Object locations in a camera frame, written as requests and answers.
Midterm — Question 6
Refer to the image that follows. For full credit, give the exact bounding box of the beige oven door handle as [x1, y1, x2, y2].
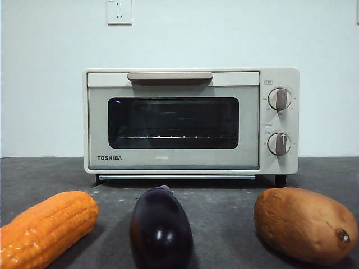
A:
[127, 72, 213, 86]

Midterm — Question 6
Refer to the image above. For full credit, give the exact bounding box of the glass-windowed oven door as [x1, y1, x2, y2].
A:
[86, 71, 260, 171]

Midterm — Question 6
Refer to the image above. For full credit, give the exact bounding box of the dark purple eggplant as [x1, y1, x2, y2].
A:
[130, 184, 194, 269]

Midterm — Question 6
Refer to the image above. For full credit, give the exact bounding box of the silver oven crumb tray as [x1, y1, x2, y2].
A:
[98, 175, 256, 180]

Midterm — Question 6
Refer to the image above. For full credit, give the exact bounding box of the oven timer knob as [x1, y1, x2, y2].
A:
[267, 132, 292, 156]

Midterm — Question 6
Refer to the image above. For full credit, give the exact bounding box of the oven temperature knob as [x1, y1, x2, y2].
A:
[268, 87, 292, 110]

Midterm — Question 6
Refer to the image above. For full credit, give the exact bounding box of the cream Toshiba toaster oven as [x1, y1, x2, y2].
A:
[82, 66, 300, 187]

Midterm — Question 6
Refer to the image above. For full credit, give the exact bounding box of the brown sweet potato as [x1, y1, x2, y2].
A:
[254, 187, 359, 266]

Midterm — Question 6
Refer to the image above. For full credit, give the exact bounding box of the orange corn cob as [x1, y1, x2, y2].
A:
[0, 190, 99, 269]

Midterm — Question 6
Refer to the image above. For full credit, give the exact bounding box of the metal wire oven rack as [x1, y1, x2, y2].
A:
[120, 135, 233, 140]

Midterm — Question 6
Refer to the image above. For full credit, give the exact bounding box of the white wall socket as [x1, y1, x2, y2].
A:
[107, 0, 133, 26]

